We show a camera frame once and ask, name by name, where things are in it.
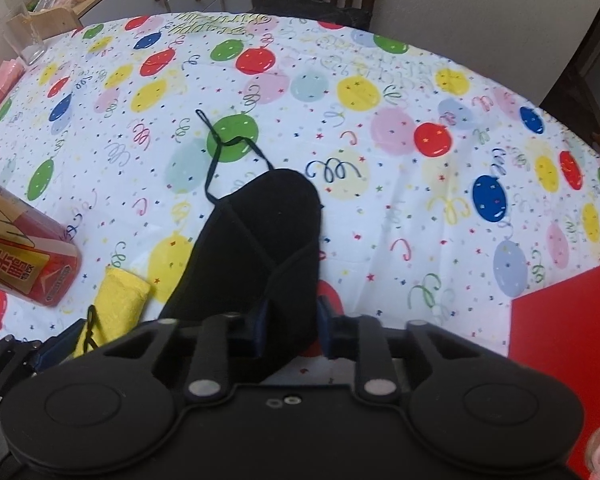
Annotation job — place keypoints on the balloon print tablecloth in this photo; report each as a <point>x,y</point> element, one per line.
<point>380,210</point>

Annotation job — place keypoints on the red and white box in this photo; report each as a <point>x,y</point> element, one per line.
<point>570,320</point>

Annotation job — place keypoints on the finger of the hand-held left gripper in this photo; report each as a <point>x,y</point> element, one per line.
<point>55,352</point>

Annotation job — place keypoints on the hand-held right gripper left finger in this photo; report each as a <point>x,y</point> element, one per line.
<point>260,325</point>

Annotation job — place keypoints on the black chair cushion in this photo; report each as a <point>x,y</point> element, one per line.
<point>320,7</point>

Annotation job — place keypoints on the black face mask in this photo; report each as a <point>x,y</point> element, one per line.
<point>260,230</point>

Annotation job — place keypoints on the light wooden chair back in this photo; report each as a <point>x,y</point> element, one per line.
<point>60,20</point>

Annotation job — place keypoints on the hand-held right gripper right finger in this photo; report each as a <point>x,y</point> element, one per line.
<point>325,325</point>

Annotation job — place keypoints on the clear drinking glass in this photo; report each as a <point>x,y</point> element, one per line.
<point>27,42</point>

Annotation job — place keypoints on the amber liquid plastic bottle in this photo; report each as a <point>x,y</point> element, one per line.
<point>30,265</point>

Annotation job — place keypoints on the yellow cloth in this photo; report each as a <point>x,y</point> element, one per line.
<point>122,300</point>

